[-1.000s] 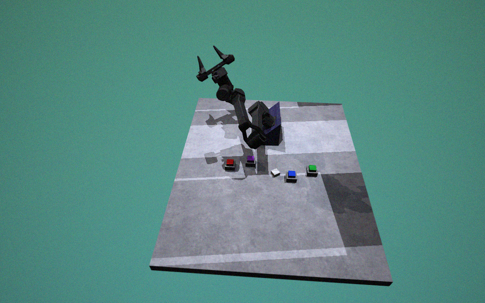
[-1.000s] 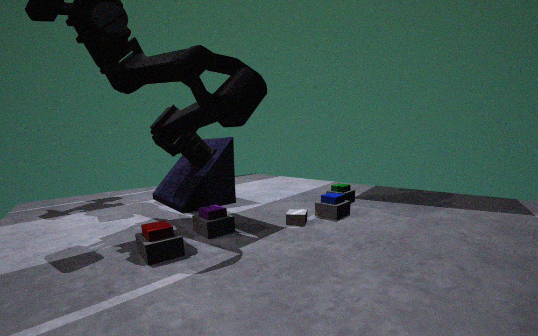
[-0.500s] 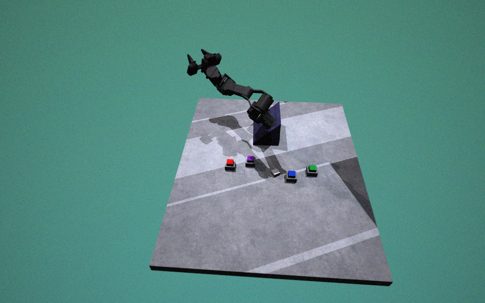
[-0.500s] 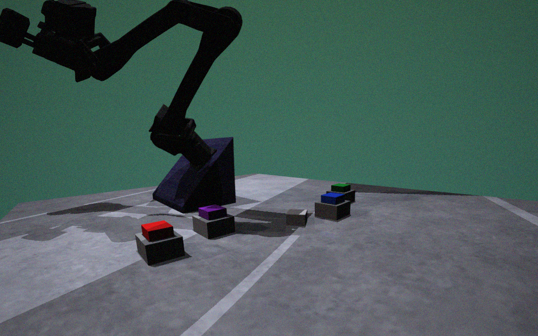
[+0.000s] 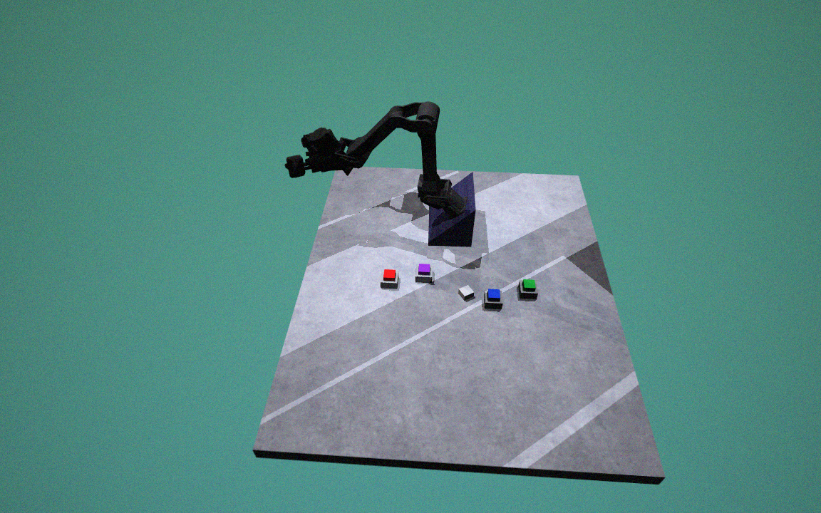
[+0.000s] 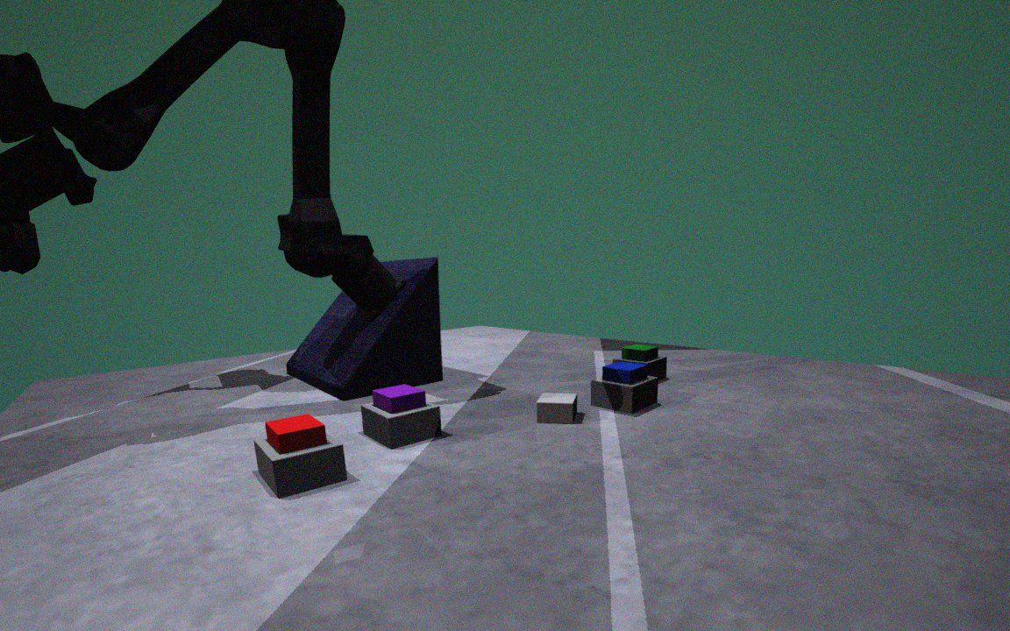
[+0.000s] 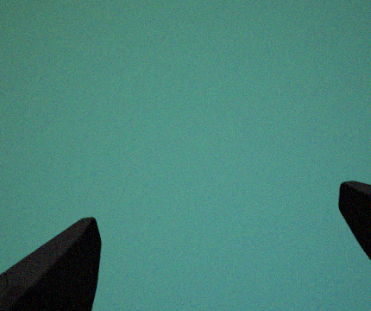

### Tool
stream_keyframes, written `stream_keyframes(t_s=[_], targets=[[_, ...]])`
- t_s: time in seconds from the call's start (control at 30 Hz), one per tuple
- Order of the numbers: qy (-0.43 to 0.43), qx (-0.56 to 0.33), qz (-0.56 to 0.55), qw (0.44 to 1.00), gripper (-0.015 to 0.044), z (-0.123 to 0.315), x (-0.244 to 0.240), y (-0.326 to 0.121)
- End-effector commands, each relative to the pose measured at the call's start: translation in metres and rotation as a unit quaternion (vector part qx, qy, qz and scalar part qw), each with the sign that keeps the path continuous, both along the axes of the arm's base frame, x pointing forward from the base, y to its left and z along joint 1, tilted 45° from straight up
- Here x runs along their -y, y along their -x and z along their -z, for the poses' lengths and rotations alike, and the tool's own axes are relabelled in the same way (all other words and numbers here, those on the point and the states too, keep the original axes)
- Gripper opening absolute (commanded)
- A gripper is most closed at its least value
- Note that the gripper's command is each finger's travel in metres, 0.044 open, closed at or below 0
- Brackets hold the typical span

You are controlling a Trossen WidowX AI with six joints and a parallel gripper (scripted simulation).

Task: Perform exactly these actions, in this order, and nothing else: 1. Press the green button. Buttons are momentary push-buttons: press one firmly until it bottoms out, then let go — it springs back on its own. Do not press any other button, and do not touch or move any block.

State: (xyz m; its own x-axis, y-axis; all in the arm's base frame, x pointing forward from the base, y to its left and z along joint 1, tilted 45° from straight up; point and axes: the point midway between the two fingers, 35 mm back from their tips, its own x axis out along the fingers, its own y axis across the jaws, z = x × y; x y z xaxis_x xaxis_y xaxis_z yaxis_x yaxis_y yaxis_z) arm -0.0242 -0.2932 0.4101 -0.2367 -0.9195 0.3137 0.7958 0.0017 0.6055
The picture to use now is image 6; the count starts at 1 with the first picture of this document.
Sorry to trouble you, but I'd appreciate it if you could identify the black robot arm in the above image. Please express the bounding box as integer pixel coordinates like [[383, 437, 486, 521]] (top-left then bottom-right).
[[0, 0, 408, 321]]

